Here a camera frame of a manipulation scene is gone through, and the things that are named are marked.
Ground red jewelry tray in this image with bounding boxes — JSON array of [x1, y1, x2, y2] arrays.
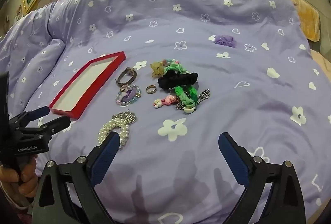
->
[[49, 51, 127, 119]]

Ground pink flamingo hair clip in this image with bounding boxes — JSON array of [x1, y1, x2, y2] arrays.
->
[[153, 95, 179, 109]]

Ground white pearl bracelet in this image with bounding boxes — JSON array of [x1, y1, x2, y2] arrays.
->
[[98, 110, 137, 148]]

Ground black scrunchie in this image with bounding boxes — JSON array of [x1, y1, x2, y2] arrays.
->
[[158, 70, 199, 90]]

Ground pastel bead bracelet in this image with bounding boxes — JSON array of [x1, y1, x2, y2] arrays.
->
[[115, 84, 142, 106]]

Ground purple flower hair clip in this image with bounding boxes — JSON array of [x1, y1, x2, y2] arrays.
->
[[213, 35, 237, 48]]

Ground person's left hand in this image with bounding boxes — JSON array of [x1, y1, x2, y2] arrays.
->
[[0, 158, 40, 199]]

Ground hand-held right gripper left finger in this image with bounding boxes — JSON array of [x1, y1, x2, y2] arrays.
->
[[31, 131, 121, 224]]

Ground pink cloth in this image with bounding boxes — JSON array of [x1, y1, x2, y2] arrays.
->
[[310, 49, 331, 85]]

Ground green braided bracelet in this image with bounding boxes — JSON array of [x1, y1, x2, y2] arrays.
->
[[174, 84, 198, 108]]

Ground silver wrist watch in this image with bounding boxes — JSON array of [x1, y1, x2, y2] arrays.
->
[[115, 67, 138, 85]]

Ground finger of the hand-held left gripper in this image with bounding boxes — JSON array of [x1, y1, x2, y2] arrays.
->
[[16, 117, 71, 137], [10, 107, 50, 125]]

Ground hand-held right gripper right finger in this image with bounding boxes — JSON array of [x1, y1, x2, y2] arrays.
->
[[218, 132, 307, 224]]

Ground silver chain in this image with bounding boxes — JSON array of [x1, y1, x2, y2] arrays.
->
[[176, 88, 210, 111]]

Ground orange blanket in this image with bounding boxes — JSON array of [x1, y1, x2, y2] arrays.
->
[[281, 0, 321, 42]]

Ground purple flower print quilt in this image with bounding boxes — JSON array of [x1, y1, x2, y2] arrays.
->
[[0, 0, 329, 224]]

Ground purple bow hair tie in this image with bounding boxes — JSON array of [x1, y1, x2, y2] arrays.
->
[[121, 86, 136, 100]]

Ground light green hair tie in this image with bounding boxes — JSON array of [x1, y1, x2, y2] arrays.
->
[[164, 62, 189, 75]]

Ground yellow bead hair tie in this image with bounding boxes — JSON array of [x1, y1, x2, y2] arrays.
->
[[150, 61, 166, 79]]

